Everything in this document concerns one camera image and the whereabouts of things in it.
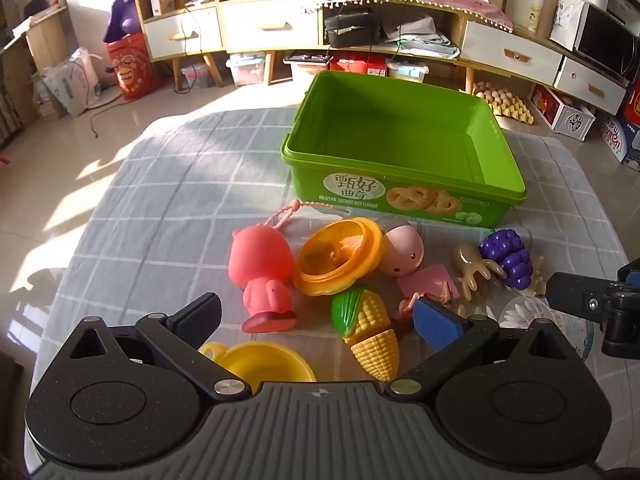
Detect pink toy ball with holes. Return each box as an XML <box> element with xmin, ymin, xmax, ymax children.
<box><xmin>375</xmin><ymin>216</ymin><xmax>426</xmax><ymax>277</ymax></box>

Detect white and red carton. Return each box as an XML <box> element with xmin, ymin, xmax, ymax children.
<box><xmin>530</xmin><ymin>82</ymin><xmax>596</xmax><ymax>141</ymax></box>

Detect tray of eggs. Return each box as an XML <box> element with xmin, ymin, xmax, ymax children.
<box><xmin>472</xmin><ymin>80</ymin><xmax>536</xmax><ymax>125</ymax></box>

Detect red and white bottle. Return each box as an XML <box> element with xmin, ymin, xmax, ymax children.
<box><xmin>527</xmin><ymin>0</ymin><xmax>551</xmax><ymax>36</ymax></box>

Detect yellow toy corn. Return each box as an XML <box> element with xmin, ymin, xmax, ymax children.
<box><xmin>330</xmin><ymin>286</ymin><xmax>401</xmax><ymax>381</ymax></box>

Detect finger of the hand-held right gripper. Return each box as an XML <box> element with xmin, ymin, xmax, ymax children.
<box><xmin>617</xmin><ymin>260</ymin><xmax>640</xmax><ymax>288</ymax></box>
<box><xmin>546</xmin><ymin>272</ymin><xmax>640</xmax><ymax>356</ymax></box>

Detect pink rubber pig toy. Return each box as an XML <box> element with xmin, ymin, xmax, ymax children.
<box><xmin>227</xmin><ymin>199</ymin><xmax>343</xmax><ymax>333</ymax></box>

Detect green plastic biscuit box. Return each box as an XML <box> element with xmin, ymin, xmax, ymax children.
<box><xmin>280</xmin><ymin>70</ymin><xmax>528</xmax><ymax>228</ymax></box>

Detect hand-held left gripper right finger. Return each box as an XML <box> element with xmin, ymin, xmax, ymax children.
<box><xmin>385</xmin><ymin>296</ymin><xmax>586</xmax><ymax>402</ymax></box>

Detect white paper shopping bag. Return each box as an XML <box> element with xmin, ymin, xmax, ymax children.
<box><xmin>42</xmin><ymin>47</ymin><xmax>101</xmax><ymax>118</ymax></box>

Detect red printed bucket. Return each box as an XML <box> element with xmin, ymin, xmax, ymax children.
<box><xmin>106</xmin><ymin>34</ymin><xmax>153</xmax><ymax>101</ymax></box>

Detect black microwave oven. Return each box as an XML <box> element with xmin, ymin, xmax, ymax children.
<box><xmin>572</xmin><ymin>5</ymin><xmax>640</xmax><ymax>81</ymax></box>

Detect translucent tan octopus toy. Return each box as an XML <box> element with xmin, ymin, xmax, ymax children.
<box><xmin>452</xmin><ymin>242</ymin><xmax>507</xmax><ymax>303</ymax></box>

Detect wooden desk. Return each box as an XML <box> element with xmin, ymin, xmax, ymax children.
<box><xmin>0</xmin><ymin>5</ymin><xmax>76</xmax><ymax>126</ymax></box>

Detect clear plastic storage bin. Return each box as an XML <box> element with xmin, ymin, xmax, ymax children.
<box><xmin>227</xmin><ymin>52</ymin><xmax>266</xmax><ymax>86</ymax></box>

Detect yellow toy cup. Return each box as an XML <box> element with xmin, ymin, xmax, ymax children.
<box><xmin>198</xmin><ymin>341</ymin><xmax>318</xmax><ymax>396</ymax></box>

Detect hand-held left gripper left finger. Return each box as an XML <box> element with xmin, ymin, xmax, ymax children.
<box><xmin>65</xmin><ymin>292</ymin><xmax>253</xmax><ymax>403</ymax></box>

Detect orange toy pot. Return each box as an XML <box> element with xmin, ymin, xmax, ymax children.
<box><xmin>291</xmin><ymin>217</ymin><xmax>385</xmax><ymax>297</ymax></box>

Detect purple toy grapes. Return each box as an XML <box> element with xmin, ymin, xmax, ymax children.
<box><xmin>479</xmin><ymin>228</ymin><xmax>533</xmax><ymax>291</ymax></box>

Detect clear cotton swab container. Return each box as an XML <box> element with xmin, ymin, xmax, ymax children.
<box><xmin>497</xmin><ymin>295</ymin><xmax>596</xmax><ymax>361</ymax></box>

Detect pink rectangular box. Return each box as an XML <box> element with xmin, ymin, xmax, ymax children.
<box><xmin>397</xmin><ymin>262</ymin><xmax>461</xmax><ymax>306</ymax></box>

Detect wooden cabinet with white drawers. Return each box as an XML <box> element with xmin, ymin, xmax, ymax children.
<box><xmin>131</xmin><ymin>0</ymin><xmax>631</xmax><ymax>116</ymax></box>

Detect black bag on shelf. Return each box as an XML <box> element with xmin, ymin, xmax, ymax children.
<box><xmin>324</xmin><ymin>10</ymin><xmax>381</xmax><ymax>48</ymax></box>

